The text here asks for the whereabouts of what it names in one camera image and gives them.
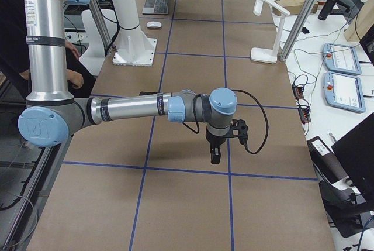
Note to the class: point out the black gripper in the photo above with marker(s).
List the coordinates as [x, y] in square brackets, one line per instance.
[214, 140]

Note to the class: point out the white computer mouse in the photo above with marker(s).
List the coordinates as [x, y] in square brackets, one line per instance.
[154, 25]

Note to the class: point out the grey laptop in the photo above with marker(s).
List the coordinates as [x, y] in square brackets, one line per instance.
[156, 7]

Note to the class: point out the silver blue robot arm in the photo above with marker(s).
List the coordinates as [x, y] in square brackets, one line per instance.
[53, 113]

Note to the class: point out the white desk lamp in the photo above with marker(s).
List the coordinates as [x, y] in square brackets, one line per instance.
[269, 54]

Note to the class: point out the black monitor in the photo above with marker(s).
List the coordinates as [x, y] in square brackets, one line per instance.
[354, 151]

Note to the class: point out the lower teach pendant tablet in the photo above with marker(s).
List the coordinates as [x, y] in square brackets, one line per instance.
[344, 91]

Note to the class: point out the teach pendant tablet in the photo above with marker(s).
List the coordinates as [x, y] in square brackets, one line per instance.
[341, 58]
[344, 91]

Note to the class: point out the upper teach pendant tablet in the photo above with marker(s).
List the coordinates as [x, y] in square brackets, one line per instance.
[341, 58]

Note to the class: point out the black water bottle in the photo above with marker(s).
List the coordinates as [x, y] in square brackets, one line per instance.
[326, 10]

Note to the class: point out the seated person in black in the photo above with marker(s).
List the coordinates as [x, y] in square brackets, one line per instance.
[15, 54]

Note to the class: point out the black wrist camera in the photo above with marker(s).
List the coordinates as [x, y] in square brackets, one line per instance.
[239, 129]

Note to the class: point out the aluminium frame post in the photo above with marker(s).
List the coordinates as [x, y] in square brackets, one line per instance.
[296, 29]

